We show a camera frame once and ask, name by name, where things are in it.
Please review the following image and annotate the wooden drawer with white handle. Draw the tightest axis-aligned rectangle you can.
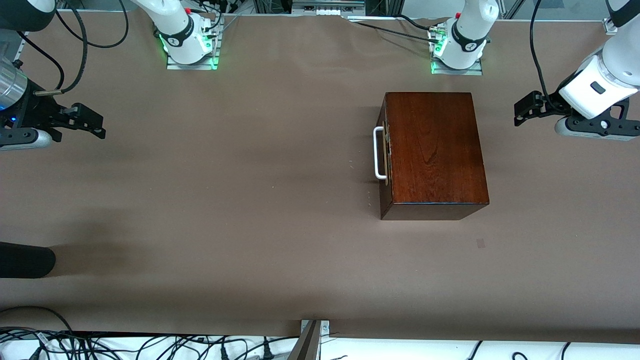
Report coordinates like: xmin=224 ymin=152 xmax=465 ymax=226
xmin=373 ymin=95 xmax=395 ymax=207

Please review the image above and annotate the dark wooden drawer box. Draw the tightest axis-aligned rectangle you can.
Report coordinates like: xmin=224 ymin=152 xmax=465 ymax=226
xmin=378 ymin=91 xmax=491 ymax=221

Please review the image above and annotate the black ribbed cylinder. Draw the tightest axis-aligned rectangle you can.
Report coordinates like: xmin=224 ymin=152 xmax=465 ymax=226
xmin=0 ymin=242 xmax=56 ymax=279

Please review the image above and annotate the white terminal strip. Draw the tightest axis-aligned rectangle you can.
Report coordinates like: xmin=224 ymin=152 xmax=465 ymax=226
xmin=292 ymin=0 xmax=366 ymax=16

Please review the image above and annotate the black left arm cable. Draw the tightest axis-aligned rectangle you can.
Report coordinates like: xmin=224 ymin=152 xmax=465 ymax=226
xmin=529 ymin=0 xmax=562 ymax=110

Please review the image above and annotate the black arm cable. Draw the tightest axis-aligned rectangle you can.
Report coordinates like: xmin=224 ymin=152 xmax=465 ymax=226
xmin=17 ymin=0 xmax=131 ymax=97
xmin=529 ymin=0 xmax=562 ymax=110

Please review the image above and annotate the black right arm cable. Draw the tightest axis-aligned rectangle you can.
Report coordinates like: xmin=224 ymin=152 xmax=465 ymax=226
xmin=17 ymin=0 xmax=131 ymax=97

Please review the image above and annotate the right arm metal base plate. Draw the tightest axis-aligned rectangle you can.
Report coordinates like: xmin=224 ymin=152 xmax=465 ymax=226
xmin=166 ymin=29 xmax=221 ymax=71

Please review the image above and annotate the black power cable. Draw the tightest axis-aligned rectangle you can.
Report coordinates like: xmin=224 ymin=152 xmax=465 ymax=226
xmin=343 ymin=14 xmax=442 ymax=45

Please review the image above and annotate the black cable with white tag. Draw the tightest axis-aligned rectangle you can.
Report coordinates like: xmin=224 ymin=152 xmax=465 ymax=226
xmin=0 ymin=327 xmax=66 ymax=360

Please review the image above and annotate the aluminium frame structure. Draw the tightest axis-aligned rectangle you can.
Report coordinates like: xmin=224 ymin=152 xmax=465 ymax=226
xmin=220 ymin=0 xmax=531 ymax=21

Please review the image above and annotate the dark metal post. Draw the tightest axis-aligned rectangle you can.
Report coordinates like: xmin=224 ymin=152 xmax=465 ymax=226
xmin=286 ymin=321 xmax=322 ymax=360

